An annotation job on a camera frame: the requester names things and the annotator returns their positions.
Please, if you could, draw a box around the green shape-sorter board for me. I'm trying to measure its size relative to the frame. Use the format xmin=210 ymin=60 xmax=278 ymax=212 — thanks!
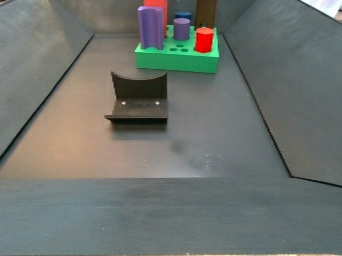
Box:
xmin=135 ymin=25 xmax=219 ymax=74

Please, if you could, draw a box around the brown double-leg block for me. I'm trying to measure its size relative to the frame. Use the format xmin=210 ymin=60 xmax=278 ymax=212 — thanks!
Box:
xmin=195 ymin=0 xmax=218 ymax=28

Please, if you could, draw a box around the black curved holder stand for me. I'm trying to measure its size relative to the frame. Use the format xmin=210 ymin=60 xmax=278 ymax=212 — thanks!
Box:
xmin=104 ymin=72 xmax=168 ymax=122

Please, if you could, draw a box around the red hexagonal peg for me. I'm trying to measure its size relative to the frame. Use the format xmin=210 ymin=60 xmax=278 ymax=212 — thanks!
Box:
xmin=195 ymin=27 xmax=214 ymax=53

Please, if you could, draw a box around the light purple cylinder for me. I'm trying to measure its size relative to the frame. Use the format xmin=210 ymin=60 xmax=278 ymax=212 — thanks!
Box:
xmin=174 ymin=18 xmax=190 ymax=41

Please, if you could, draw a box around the purple notched tall block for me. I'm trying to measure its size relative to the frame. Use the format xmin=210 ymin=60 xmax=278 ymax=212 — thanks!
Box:
xmin=137 ymin=6 xmax=164 ymax=50

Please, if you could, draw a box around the blue cylinder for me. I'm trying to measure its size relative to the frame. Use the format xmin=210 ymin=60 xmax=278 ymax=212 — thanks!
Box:
xmin=174 ymin=11 xmax=192 ymax=20

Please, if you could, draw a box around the tall red block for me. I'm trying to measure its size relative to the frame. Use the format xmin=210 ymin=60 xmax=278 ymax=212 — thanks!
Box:
xmin=143 ymin=0 xmax=170 ymax=38

